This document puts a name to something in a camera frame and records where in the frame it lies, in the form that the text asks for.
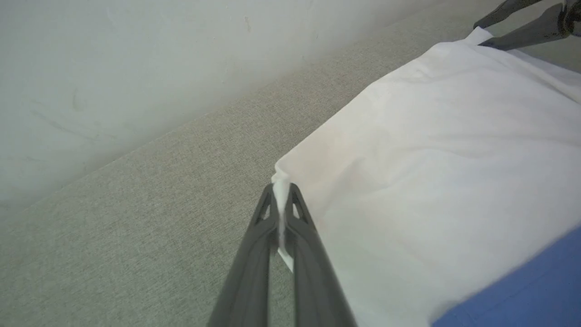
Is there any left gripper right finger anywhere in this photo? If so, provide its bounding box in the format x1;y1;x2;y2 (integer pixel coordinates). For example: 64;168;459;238
285;183;358;327

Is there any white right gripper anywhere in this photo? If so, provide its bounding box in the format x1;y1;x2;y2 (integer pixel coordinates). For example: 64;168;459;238
472;0;581;50

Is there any blue and white shirt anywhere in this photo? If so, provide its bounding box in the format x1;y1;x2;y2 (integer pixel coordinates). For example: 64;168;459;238
271;26;581;327

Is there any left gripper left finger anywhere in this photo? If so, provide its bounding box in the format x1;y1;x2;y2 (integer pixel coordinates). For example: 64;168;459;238
207;183;280;327

